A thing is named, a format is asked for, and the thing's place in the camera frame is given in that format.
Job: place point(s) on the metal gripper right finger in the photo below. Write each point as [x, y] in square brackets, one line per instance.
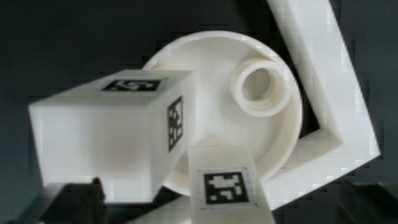
[368, 203]

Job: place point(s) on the white U-shaped fence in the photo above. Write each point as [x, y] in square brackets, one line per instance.
[338, 148]

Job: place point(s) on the white round stool seat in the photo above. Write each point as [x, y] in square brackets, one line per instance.
[247, 98]

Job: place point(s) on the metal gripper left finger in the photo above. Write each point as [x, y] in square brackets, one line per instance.
[68, 205]

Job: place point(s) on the white stool leg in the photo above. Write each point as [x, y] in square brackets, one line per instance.
[112, 128]
[228, 200]

